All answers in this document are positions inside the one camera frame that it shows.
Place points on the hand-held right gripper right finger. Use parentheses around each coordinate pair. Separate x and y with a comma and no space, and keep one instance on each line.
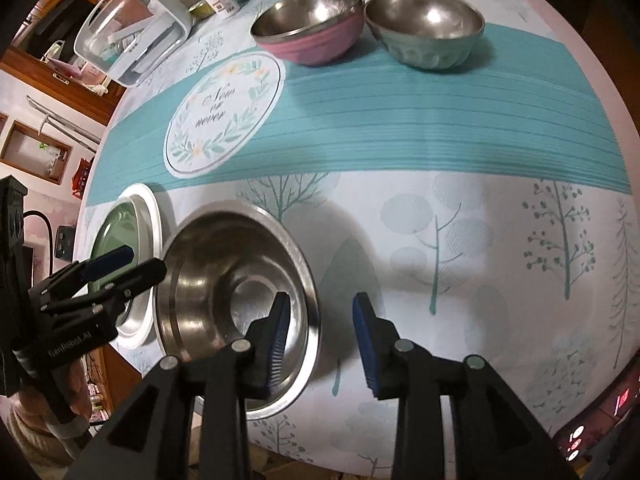
(367,347)

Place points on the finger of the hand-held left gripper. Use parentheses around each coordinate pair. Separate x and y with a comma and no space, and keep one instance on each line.
(140,280)
(107,262)

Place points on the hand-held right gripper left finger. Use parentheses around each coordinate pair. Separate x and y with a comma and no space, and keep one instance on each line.
(279,345)

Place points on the green plate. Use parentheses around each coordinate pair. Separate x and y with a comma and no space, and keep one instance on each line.
(117,230)

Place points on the plain white plate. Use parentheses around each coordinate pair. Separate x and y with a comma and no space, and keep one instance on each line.
(152,220)

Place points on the large steel bowl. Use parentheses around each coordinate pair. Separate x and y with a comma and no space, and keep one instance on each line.
(210,260)

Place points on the person's left forearm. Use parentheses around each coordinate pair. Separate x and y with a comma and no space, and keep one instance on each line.
(35,447)

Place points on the person's left hand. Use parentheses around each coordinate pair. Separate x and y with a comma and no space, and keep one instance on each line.
(75,385)

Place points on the long metal rod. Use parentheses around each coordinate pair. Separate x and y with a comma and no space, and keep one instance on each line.
(60,120)

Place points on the wooden kitchen base cabinet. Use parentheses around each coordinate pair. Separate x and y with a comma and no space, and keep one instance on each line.
(50,85)

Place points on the teal striped table runner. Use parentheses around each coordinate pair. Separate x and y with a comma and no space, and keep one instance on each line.
(400,125)

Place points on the dark device with red lights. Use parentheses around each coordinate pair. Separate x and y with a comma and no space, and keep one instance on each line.
(575,442)

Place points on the clear white-framed storage box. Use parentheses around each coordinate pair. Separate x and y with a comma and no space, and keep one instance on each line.
(130,25)

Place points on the small tin can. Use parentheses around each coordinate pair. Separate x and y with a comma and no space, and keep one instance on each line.
(200,9)

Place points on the white pill bottle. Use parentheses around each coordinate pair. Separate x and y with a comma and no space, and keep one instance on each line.
(222,2)

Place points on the pink steel bowl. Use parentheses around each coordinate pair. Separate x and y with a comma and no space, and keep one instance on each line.
(320,45)

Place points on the grey-green steel bowl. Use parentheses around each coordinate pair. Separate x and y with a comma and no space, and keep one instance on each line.
(425,15)

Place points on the black wall socket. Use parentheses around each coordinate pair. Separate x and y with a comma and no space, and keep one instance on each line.
(65,243)

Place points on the wooden framed wall niche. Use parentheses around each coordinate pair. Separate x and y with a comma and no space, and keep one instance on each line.
(35,152)

